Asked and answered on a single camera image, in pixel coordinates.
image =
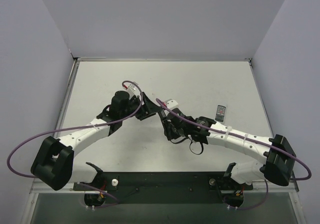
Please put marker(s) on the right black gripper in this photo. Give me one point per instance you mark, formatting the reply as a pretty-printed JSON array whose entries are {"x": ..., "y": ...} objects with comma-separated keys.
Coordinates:
[{"x": 165, "y": 123}]

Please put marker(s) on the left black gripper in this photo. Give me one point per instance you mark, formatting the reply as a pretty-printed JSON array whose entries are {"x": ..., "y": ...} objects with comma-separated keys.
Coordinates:
[{"x": 141, "y": 106}]

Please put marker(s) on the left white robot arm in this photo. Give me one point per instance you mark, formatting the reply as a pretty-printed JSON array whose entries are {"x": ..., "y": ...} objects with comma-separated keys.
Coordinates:
[{"x": 54, "y": 161}]

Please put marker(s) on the white remote control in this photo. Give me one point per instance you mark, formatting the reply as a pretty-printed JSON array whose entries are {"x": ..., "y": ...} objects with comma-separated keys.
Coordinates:
[{"x": 220, "y": 114}]

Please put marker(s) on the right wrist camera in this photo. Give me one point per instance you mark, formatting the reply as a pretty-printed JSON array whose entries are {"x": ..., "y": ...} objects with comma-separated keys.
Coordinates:
[{"x": 171, "y": 104}]

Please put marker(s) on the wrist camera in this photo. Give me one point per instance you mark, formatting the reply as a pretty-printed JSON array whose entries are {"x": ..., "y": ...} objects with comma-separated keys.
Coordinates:
[
  {"x": 171, "y": 104},
  {"x": 131, "y": 88}
]

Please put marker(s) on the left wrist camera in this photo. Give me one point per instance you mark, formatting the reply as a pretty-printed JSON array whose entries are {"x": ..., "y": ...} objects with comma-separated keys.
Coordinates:
[{"x": 131, "y": 88}]

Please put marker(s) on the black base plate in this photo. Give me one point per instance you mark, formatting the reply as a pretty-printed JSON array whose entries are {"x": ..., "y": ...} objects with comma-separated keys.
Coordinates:
[{"x": 165, "y": 187}]

